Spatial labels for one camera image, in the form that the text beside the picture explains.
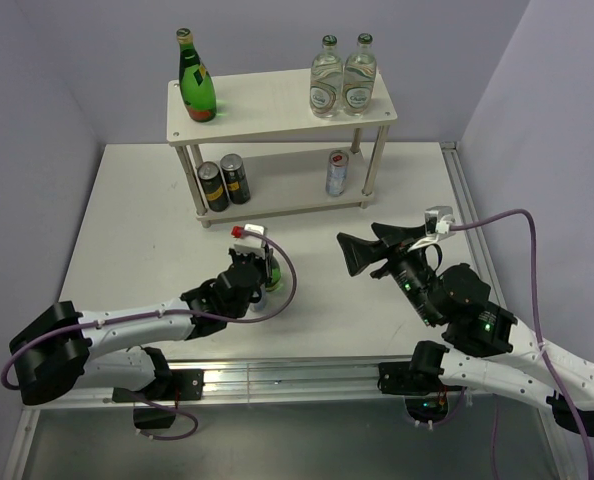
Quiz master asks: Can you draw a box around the green glass bottle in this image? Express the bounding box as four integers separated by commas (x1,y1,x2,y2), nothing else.
176,28,217,123
265,256,282,293

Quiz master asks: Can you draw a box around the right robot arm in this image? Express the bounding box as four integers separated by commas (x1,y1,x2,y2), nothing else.
337,223,594,437

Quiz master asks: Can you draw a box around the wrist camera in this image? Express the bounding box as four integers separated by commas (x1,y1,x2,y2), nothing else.
424,206,455,237
231,223,267,259

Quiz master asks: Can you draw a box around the clear glass bottle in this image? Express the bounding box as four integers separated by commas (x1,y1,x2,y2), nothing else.
342,33,377,115
309,34,343,118

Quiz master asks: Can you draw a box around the green glass bottle front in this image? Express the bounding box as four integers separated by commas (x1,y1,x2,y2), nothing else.
265,256,282,293

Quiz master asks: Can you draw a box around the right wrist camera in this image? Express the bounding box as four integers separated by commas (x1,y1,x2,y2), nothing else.
424,206,455,237

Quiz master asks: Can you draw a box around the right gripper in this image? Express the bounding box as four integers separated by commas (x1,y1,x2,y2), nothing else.
334,221,439,324

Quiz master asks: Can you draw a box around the clear glass bottle front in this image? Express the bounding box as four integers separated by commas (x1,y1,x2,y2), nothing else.
342,33,377,115

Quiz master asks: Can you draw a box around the black can right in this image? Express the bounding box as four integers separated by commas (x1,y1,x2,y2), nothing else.
220,154,251,205

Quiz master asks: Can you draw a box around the aluminium side rail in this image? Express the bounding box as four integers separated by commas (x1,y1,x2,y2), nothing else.
440,142,506,307

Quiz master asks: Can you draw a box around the black can left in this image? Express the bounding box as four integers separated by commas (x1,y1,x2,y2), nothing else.
197,162,229,212

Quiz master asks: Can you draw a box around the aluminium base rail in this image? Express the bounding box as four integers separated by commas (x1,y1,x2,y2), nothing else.
96,355,473,407

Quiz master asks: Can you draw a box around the white blue can front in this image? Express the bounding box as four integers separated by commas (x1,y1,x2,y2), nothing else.
248,289,268,313

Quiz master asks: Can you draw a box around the white blue can shelf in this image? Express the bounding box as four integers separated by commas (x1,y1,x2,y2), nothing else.
325,150,349,196

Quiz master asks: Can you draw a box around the black can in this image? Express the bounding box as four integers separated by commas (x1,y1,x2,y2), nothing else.
220,154,251,205
197,162,229,212

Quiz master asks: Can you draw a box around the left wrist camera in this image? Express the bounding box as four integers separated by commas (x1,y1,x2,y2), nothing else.
231,223,267,259

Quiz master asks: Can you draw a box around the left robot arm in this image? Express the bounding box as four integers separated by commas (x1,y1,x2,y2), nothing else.
2,245,274,406

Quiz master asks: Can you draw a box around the white two-tier shelf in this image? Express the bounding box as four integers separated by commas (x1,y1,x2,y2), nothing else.
166,69,397,228

